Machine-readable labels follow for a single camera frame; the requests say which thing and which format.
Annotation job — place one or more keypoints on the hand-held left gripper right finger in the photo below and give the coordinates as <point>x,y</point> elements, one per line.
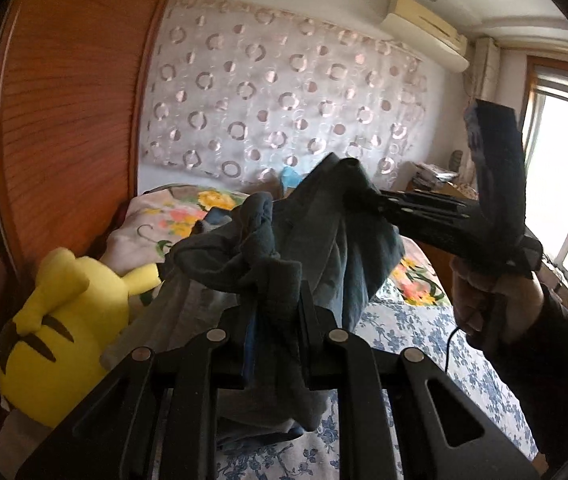
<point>316,355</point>

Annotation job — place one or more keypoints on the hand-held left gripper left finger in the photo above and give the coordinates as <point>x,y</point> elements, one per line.
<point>229,360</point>

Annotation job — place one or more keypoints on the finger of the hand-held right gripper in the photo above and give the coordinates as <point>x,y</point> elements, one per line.
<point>429,227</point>
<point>429,201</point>

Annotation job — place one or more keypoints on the grey-blue pants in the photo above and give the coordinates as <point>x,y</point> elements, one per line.
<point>314,240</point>

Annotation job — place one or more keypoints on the person's right forearm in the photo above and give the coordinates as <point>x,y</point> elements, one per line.
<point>559,375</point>

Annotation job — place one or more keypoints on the person's right hand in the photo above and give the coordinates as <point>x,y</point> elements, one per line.
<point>479,305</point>

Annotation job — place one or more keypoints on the pile of papers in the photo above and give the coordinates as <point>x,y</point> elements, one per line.
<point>431,174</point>

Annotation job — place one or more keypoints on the window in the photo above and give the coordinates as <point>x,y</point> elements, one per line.
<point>564,175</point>

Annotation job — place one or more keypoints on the teal packet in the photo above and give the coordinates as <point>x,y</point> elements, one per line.
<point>291,180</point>

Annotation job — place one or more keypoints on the yellow plush toy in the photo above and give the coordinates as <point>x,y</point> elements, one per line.
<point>68,330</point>

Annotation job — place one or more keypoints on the white air conditioner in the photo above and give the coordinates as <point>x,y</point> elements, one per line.
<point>424,30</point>

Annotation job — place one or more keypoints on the circle-patterned wall curtain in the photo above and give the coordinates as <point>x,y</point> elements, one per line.
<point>284,90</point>

